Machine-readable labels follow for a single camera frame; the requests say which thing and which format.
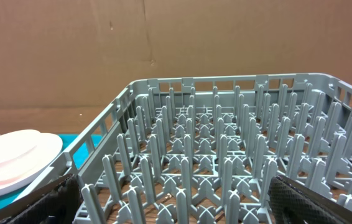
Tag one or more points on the large white plate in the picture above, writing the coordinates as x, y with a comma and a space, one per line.
24, 154

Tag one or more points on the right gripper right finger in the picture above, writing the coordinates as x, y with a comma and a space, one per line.
292, 202

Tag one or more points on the teal plastic tray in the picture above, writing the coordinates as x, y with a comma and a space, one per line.
79, 157

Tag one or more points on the grey dish rack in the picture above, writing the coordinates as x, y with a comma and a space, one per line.
205, 149

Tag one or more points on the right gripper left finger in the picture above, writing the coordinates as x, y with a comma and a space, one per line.
56, 202

